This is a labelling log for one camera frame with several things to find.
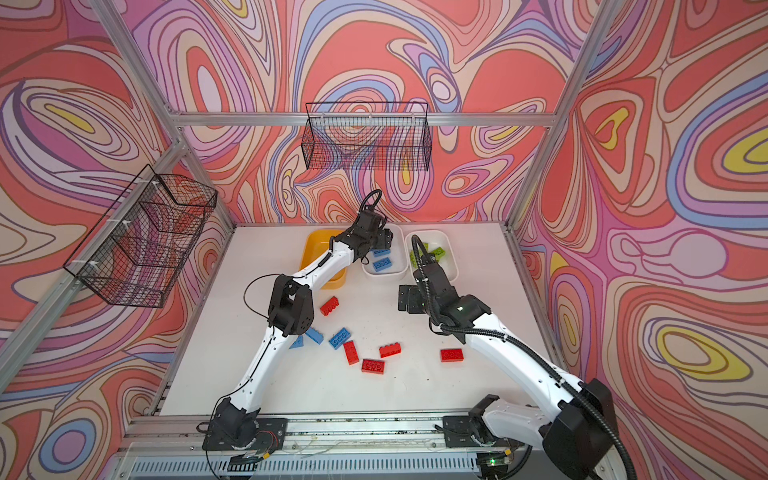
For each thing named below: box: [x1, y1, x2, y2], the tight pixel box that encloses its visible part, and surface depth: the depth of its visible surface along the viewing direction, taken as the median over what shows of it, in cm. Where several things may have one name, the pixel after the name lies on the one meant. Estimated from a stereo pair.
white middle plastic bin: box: [361, 223, 409, 277], surface depth 108 cm
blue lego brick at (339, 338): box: [328, 327, 351, 350], surface depth 90 cm
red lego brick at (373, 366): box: [362, 359, 385, 375], surface depth 86 cm
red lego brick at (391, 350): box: [379, 342, 402, 359], surface depth 88 cm
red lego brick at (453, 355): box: [440, 348, 464, 363], surface depth 87 cm
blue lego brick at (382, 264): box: [373, 257, 393, 272], surface depth 108 cm
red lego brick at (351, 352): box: [343, 340, 359, 365], surface depth 88 cm
